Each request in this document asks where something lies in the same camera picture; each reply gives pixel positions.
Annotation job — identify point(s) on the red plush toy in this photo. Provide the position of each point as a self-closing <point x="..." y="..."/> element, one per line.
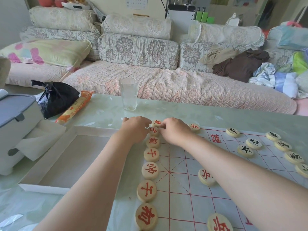
<point x="49" y="1"/>

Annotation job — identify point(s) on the yellow pillow pink flowers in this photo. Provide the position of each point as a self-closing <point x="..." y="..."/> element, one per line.
<point x="45" y="52"/>

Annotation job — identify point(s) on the brown garment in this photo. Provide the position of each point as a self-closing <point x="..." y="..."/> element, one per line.
<point x="243" y="66"/>

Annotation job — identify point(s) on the group of black-marked chess pieces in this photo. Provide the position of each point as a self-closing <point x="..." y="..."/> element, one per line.
<point x="245" y="151"/>

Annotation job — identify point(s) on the white chessboard sheet red lines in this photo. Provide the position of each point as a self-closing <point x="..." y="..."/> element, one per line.
<point x="182" y="190"/>

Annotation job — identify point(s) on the clear drinking glass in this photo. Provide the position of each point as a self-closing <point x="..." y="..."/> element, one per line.
<point x="129" y="95"/>

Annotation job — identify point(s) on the pastel blue pillow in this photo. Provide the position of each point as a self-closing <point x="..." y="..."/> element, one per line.
<point x="288" y="37"/>

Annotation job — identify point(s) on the person's left fingers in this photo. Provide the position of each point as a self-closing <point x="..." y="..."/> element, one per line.
<point x="148" y="123"/>

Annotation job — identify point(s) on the person's right hand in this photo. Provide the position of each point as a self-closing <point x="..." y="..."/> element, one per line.
<point x="178" y="132"/>

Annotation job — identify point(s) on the white tissue paper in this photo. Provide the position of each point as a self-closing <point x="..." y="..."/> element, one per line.
<point x="41" y="139"/>

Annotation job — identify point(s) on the wall calendar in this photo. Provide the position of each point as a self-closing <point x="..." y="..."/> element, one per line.
<point x="136" y="2"/>

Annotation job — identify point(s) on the blue white patterned blanket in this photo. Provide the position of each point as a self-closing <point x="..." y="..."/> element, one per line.
<point x="276" y="79"/>

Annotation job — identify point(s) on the row of red-marked chess pieces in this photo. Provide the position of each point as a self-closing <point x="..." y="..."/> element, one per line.
<point x="146" y="190"/>

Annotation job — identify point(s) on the silver black case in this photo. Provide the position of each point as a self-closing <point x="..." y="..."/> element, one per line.
<point x="180" y="12"/>

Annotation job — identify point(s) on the green cloth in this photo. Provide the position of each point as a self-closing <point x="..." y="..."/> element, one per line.
<point x="300" y="62"/>

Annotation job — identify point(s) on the green bottles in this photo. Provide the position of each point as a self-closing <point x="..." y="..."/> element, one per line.
<point x="204" y="16"/>

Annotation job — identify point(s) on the white headset device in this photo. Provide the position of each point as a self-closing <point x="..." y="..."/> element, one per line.
<point x="73" y="5"/>

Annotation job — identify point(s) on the white plastic bag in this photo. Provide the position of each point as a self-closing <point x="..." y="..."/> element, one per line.
<point x="234" y="20"/>

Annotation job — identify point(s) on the person's right forearm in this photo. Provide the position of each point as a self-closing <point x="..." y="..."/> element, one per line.
<point x="240" y="180"/>

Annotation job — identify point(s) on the orange snack packet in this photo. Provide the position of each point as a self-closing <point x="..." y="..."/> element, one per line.
<point x="73" y="108"/>

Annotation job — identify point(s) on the cream lace bolster cushion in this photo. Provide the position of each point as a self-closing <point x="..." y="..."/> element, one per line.
<point x="62" y="19"/>
<point x="137" y="26"/>
<point x="228" y="33"/>

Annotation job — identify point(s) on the person's left hand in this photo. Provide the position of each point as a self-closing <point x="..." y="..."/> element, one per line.
<point x="134" y="129"/>

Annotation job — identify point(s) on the person's right fingers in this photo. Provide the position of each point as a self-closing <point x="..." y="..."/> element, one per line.
<point x="163" y="128"/>

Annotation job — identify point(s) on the sofa with pink quilted cover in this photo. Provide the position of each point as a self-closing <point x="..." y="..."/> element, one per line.
<point x="168" y="84"/>

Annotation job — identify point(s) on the round red-marked wooden chess piece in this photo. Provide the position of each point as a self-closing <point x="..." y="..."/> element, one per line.
<point x="157" y="122"/>

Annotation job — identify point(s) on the white container grey lid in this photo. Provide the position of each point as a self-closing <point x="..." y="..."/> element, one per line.
<point x="14" y="132"/>

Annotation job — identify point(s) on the grey floral sofa cushion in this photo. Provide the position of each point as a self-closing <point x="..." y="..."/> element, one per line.
<point x="139" y="51"/>
<point x="62" y="36"/>
<point x="192" y="56"/>

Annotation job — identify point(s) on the person's left forearm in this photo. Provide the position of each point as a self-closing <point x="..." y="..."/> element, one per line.
<point x="96" y="185"/>

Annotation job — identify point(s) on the black plastic bag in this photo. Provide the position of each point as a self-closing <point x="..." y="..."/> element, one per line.
<point x="56" y="98"/>

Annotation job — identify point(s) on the beige garment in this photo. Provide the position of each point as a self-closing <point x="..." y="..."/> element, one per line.
<point x="221" y="56"/>

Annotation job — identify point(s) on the shallow white box tray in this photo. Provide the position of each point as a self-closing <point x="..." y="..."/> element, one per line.
<point x="72" y="161"/>

